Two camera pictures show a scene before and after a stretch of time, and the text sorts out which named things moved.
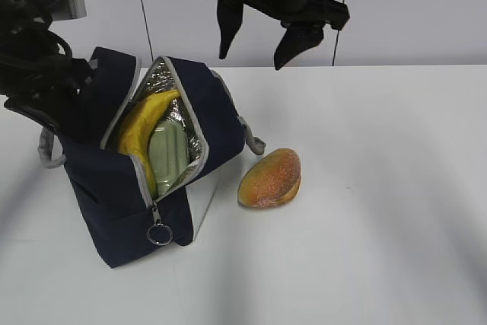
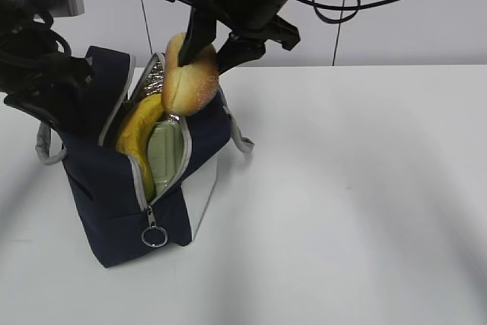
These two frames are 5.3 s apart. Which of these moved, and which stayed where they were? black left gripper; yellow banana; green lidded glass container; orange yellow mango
Moved: orange yellow mango
Stayed: yellow banana; black left gripper; green lidded glass container
